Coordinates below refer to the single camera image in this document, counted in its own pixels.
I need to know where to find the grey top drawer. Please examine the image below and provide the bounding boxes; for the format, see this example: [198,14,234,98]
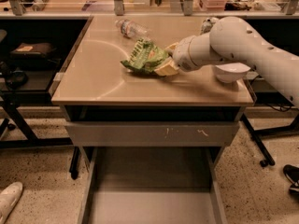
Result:
[65,121,239,147]

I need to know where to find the grey drawer cabinet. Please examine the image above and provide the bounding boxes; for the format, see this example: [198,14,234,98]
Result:
[48,14,257,224]

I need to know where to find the black bag on shelf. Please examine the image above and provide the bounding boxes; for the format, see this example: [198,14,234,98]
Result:
[10,42,56,59]

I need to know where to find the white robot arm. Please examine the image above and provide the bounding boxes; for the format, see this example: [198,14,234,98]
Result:
[154,17,299,107]

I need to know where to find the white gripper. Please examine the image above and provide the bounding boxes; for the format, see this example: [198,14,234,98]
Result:
[154,35,200,77]

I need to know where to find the white shoe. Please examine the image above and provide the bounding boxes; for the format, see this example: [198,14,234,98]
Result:
[0,182,23,224]

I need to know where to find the black headphones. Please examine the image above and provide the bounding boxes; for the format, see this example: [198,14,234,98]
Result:
[0,62,28,90]

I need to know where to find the clear plastic water bottle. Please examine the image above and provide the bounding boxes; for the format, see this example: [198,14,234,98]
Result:
[115,19,149,38]

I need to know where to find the white bowl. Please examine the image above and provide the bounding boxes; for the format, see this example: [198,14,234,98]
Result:
[212,63,250,83]

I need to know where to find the grey open middle drawer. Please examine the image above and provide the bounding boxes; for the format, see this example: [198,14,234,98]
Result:
[77,147,228,224]

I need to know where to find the green jalapeno chip bag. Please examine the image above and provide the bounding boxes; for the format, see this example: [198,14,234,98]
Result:
[121,38,169,75]

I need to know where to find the black table leg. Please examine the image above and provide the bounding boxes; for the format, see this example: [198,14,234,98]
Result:
[241,115,276,167]
[69,147,80,180]

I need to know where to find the black table leg right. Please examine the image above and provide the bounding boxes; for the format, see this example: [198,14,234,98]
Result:
[241,115,276,167]

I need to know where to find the green drink can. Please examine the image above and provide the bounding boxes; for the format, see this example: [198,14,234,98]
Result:
[200,17,219,35]

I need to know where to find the black table leg left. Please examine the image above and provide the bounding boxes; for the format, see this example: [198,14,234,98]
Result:
[69,147,80,180]

